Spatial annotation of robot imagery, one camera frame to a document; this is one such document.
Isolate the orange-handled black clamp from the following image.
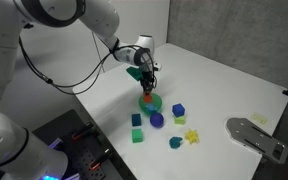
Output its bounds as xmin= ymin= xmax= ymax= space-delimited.
xmin=71 ymin=121 xmax=97 ymax=141
xmin=88 ymin=148 xmax=113 ymax=172

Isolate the green toy cube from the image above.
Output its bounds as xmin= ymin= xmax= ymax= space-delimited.
xmin=131 ymin=128 xmax=144 ymax=144

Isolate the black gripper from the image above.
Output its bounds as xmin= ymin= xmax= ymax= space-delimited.
xmin=140 ymin=61 xmax=157 ymax=95

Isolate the dark blue toy cube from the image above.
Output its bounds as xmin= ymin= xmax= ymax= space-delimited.
xmin=131 ymin=113 xmax=142 ymax=127

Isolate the yellow spiky toy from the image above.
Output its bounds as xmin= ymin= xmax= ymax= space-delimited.
xmin=184 ymin=129 xmax=200 ymax=145

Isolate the black cable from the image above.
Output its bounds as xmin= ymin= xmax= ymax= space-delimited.
xmin=18 ymin=35 xmax=158 ymax=96

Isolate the blue pentagon block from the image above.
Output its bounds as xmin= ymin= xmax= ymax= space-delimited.
xmin=171 ymin=103 xmax=186 ymax=118

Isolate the green plastic bowl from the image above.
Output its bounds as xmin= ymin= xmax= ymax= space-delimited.
xmin=138 ymin=93 xmax=163 ymax=117

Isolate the orange toy block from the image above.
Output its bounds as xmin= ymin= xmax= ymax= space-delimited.
xmin=142 ymin=93 xmax=153 ymax=104

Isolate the pale yellow sticker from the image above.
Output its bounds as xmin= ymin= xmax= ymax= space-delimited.
xmin=251 ymin=112 xmax=269 ymax=126

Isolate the green wrist camera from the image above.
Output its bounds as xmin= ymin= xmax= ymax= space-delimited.
xmin=126 ymin=66 xmax=144 ymax=82

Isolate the light green toy block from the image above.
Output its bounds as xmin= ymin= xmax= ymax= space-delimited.
xmin=174 ymin=115 xmax=187 ymax=126

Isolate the gray metal plate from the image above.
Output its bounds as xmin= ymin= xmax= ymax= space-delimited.
xmin=225 ymin=117 xmax=288 ymax=165

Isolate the black perforated board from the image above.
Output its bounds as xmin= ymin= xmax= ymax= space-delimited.
xmin=32 ymin=109 xmax=138 ymax=180

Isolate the light blue toy figure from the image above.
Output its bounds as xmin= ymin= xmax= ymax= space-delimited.
xmin=145 ymin=103 xmax=159 ymax=113

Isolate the teal toy animal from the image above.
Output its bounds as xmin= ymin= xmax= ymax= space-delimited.
xmin=169 ymin=136 xmax=184 ymax=150

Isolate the blue round block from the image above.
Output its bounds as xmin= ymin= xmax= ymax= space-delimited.
xmin=149 ymin=112 xmax=165 ymax=129

